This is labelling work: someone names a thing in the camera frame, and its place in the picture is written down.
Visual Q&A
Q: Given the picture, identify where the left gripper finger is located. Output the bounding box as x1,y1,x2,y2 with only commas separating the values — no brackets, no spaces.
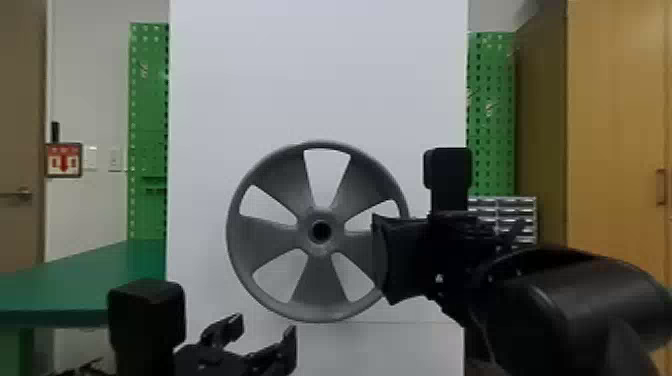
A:
198,312,246,351
248,323,299,376

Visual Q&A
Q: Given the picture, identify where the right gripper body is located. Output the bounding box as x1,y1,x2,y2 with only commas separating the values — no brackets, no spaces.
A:
427,209,520,323

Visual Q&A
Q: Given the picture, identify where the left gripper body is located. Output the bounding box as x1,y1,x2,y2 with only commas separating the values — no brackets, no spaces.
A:
173,342,287,376

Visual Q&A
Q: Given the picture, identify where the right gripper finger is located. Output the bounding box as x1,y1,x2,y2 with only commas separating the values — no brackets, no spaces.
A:
370,211,433,307

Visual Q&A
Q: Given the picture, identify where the grey wheel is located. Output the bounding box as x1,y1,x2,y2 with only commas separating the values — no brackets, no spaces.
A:
225,139,411,324

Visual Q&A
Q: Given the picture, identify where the white drawer cabinet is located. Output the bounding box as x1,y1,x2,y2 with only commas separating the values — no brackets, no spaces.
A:
467,195,538,248

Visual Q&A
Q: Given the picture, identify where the wooden cupboard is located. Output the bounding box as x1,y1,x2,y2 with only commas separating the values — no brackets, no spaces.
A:
514,0,672,287

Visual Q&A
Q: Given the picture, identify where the white panel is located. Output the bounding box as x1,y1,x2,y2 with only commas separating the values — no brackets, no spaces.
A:
167,0,470,376

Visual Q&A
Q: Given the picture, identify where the grey door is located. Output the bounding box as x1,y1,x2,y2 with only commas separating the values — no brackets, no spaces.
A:
0,0,48,274

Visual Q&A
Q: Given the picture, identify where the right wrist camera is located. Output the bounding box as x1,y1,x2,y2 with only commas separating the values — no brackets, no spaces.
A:
422,147,474,215

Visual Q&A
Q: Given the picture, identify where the red wall sign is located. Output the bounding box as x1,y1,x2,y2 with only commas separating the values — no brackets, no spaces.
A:
44,141,84,179

